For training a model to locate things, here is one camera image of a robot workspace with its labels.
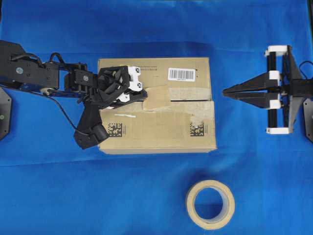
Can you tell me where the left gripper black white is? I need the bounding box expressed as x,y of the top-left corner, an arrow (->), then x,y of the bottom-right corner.
97,66 -> 148,109

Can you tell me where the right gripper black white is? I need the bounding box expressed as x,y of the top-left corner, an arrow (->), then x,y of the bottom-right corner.
223,45 -> 300,135

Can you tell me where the beige tape strip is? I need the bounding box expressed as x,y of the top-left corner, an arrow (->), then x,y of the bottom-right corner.
143,85 -> 171,111

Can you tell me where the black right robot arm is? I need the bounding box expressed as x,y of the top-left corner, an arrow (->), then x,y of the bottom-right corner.
223,45 -> 313,135

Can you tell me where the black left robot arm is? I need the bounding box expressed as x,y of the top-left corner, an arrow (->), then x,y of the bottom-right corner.
0,41 -> 148,109

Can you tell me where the brown cardboard box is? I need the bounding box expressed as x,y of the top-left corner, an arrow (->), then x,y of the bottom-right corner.
98,57 -> 217,155

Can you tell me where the beige packing tape roll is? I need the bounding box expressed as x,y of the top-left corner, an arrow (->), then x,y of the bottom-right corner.
185,180 -> 235,230

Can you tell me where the white barcode label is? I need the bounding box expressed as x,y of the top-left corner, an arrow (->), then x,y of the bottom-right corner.
168,68 -> 196,82

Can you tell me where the blue table cloth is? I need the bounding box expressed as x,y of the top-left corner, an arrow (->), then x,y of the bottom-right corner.
0,0 -> 313,235

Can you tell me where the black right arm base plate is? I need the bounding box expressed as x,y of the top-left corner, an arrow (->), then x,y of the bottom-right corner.
303,98 -> 313,142

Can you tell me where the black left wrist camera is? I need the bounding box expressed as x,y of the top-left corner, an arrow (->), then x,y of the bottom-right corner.
74,103 -> 109,149

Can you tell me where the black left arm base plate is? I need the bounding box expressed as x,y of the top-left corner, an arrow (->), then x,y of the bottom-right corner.
0,88 -> 12,140

